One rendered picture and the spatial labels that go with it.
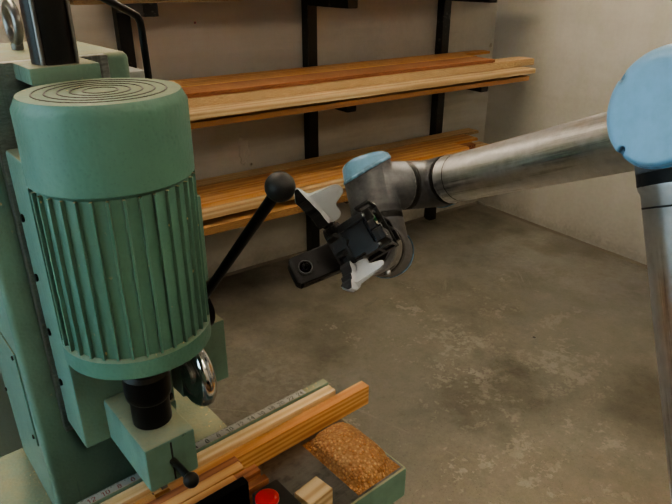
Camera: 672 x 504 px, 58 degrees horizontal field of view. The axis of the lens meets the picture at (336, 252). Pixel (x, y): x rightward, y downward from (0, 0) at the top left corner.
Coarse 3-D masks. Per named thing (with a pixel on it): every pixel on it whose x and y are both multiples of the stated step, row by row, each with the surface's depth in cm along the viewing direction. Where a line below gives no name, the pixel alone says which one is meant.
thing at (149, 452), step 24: (120, 408) 84; (120, 432) 83; (144, 432) 80; (168, 432) 80; (192, 432) 80; (144, 456) 77; (168, 456) 79; (192, 456) 82; (144, 480) 80; (168, 480) 80
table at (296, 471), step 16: (304, 448) 101; (272, 464) 97; (288, 464) 97; (304, 464) 97; (320, 464) 97; (400, 464) 98; (272, 480) 94; (288, 480) 94; (304, 480) 94; (336, 480) 94; (384, 480) 94; (400, 480) 97; (336, 496) 92; (352, 496) 92; (368, 496) 92; (384, 496) 95; (400, 496) 99
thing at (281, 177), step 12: (276, 180) 66; (288, 180) 67; (276, 192) 66; (288, 192) 67; (264, 204) 70; (252, 216) 74; (264, 216) 72; (252, 228) 74; (240, 240) 77; (228, 252) 81; (240, 252) 80; (228, 264) 82; (216, 276) 86
